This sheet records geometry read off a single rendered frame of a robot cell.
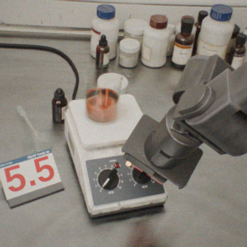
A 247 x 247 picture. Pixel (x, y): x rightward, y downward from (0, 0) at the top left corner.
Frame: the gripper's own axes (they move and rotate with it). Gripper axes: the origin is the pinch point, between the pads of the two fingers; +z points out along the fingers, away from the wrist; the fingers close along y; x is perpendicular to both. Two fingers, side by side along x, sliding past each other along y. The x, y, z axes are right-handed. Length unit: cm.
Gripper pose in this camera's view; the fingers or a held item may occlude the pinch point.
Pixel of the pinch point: (146, 167)
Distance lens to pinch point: 74.4
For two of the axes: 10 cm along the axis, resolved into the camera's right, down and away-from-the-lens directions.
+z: -2.1, 3.5, 9.1
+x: -4.9, 7.6, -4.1
